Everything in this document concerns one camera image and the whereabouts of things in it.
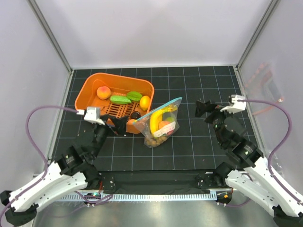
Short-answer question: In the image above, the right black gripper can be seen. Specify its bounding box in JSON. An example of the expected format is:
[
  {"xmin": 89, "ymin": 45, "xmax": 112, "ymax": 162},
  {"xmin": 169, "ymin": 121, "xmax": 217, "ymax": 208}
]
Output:
[{"xmin": 194, "ymin": 99, "xmax": 236, "ymax": 146}]

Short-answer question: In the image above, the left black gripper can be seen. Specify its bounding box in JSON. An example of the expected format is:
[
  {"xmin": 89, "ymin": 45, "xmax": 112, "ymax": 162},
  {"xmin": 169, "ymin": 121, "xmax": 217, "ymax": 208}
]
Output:
[{"xmin": 91, "ymin": 113, "xmax": 127, "ymax": 158}]

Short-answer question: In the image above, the green pear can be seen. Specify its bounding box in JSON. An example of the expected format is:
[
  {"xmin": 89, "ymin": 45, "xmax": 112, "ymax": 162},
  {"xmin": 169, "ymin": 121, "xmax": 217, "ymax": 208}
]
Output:
[{"xmin": 165, "ymin": 117, "xmax": 175, "ymax": 122}]

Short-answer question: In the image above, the yellow banana bunch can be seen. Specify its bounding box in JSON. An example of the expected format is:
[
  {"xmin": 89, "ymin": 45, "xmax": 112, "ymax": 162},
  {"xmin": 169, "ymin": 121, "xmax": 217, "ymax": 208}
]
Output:
[{"xmin": 150, "ymin": 105, "xmax": 177, "ymax": 136}]

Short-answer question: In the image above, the peach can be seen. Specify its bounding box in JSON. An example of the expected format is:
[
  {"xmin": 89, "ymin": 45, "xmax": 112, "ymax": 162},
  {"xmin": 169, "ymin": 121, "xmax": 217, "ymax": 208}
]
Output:
[
  {"xmin": 127, "ymin": 119, "xmax": 137, "ymax": 125},
  {"xmin": 96, "ymin": 86, "xmax": 111, "ymax": 100},
  {"xmin": 159, "ymin": 121, "xmax": 173, "ymax": 135}
]

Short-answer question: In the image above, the brown longan bunch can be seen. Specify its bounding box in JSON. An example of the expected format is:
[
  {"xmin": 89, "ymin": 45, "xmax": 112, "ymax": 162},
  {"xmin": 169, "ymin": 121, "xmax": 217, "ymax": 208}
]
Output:
[{"xmin": 144, "ymin": 136, "xmax": 167, "ymax": 147}]

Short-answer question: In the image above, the clear zip top bag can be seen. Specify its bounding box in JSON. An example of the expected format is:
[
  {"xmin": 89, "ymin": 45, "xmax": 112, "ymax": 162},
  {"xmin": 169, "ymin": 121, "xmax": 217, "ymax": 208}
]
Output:
[{"xmin": 133, "ymin": 97, "xmax": 182, "ymax": 148}]

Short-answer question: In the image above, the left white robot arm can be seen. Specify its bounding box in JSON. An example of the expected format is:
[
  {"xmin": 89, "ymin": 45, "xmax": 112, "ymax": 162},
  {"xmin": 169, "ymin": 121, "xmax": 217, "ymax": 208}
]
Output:
[{"xmin": 0, "ymin": 114, "xmax": 128, "ymax": 227}]

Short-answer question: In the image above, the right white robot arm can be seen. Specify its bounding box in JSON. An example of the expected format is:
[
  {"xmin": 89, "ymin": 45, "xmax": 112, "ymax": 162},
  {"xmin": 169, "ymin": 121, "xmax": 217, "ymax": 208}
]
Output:
[{"xmin": 195, "ymin": 95, "xmax": 303, "ymax": 227}]

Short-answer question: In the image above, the dark purple mangosteen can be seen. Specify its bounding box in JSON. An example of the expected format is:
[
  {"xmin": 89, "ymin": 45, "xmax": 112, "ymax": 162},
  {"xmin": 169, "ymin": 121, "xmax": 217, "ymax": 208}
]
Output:
[{"xmin": 130, "ymin": 111, "xmax": 141, "ymax": 120}]

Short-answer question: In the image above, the orange plastic basket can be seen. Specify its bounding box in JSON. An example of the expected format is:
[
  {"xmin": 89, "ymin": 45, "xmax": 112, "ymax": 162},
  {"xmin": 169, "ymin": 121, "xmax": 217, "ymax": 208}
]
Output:
[{"xmin": 74, "ymin": 72, "xmax": 155, "ymax": 135}]

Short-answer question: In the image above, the green starfruit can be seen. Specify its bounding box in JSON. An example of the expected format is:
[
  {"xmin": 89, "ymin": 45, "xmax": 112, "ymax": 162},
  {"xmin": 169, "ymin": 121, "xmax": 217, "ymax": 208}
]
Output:
[{"xmin": 126, "ymin": 91, "xmax": 143, "ymax": 102}]

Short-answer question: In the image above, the black grid mat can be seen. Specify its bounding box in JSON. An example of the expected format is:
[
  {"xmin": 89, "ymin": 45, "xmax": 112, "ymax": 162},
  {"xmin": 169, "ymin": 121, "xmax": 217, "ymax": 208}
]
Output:
[{"xmin": 45, "ymin": 66, "xmax": 258, "ymax": 171}]

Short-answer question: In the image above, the yellow orange mango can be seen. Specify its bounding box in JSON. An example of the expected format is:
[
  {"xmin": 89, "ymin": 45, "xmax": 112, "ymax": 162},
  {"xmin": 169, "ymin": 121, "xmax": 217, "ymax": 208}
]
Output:
[{"xmin": 139, "ymin": 96, "xmax": 150, "ymax": 111}]

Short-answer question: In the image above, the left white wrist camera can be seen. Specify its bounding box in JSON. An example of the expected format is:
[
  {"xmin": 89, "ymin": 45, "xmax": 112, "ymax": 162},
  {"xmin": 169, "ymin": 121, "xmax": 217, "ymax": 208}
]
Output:
[{"xmin": 76, "ymin": 106, "xmax": 105, "ymax": 125}]

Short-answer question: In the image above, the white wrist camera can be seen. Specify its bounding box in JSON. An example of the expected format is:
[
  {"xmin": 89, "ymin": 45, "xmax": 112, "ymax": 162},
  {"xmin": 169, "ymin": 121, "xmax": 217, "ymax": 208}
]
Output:
[
  {"xmin": 76, "ymin": 106, "xmax": 105, "ymax": 125},
  {"xmin": 220, "ymin": 95, "xmax": 247, "ymax": 114}
]

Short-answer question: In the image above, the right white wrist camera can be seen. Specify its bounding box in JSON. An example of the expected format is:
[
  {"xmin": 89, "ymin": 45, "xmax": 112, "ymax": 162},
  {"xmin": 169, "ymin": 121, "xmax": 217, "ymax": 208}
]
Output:
[{"xmin": 220, "ymin": 95, "xmax": 247, "ymax": 114}]

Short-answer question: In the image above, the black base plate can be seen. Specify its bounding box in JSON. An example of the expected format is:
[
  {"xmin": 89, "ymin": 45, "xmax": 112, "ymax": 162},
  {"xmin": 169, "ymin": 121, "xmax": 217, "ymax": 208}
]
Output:
[{"xmin": 83, "ymin": 170, "xmax": 230, "ymax": 195}]

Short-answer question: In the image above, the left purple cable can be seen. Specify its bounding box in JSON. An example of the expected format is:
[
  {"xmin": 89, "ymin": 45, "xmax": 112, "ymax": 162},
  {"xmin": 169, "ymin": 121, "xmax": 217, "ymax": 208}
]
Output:
[{"xmin": 0, "ymin": 105, "xmax": 114, "ymax": 218}]

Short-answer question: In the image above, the slotted cable duct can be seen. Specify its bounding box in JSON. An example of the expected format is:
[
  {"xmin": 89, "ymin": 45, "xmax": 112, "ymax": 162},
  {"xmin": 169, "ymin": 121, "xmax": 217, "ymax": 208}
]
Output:
[{"xmin": 55, "ymin": 191, "xmax": 217, "ymax": 202}]

